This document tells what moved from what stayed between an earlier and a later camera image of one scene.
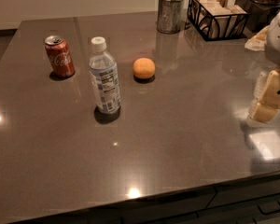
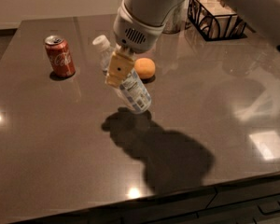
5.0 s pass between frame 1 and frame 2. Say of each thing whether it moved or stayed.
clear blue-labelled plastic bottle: moved
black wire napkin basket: stayed
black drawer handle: stayed
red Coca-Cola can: stayed
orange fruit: stayed
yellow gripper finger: moved
